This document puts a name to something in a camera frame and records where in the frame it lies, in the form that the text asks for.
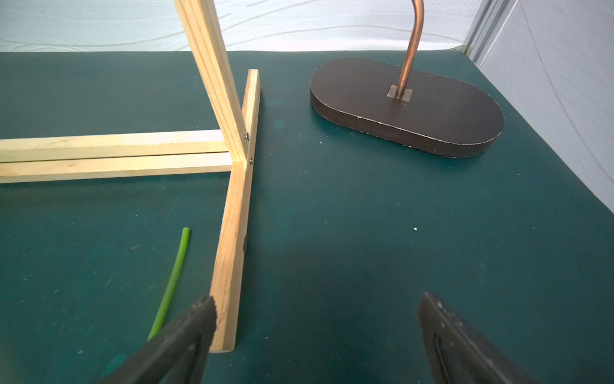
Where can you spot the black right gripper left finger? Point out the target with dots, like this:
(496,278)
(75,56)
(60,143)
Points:
(176,354)

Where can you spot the pink artificial tulip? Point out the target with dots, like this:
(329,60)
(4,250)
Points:
(166,300)

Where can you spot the wooden clothes rack frame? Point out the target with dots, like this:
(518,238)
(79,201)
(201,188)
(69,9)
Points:
(229,148)

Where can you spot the dark stand with copper rod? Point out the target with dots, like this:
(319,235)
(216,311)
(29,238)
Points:
(432,113)

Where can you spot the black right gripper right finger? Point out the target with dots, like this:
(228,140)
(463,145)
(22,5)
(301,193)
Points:
(457,352)

